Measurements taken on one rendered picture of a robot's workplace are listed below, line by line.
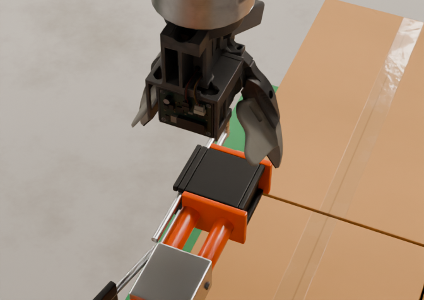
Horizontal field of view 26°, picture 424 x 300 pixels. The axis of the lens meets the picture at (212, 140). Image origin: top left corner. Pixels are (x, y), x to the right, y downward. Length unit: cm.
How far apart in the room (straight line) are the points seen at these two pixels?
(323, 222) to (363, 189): 11
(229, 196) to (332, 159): 81
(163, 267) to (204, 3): 31
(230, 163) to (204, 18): 29
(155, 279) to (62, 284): 135
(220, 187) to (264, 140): 12
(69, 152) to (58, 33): 50
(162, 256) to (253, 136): 17
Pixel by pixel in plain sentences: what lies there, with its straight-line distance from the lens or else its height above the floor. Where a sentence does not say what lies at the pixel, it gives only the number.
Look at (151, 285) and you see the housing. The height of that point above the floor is 109.
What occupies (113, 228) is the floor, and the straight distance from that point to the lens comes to 235.
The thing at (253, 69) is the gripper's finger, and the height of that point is 128.
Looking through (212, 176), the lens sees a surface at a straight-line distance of 100.
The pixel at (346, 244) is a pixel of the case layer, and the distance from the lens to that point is 165.
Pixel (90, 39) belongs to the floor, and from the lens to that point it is 286.
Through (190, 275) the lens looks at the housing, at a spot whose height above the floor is 109.
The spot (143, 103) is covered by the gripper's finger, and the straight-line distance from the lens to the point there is 93.
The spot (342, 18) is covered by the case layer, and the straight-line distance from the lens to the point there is 208.
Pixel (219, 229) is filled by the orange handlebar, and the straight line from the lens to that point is 97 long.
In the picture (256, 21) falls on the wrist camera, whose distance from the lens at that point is 90.
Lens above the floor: 186
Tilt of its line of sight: 47 degrees down
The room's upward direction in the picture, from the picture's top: straight up
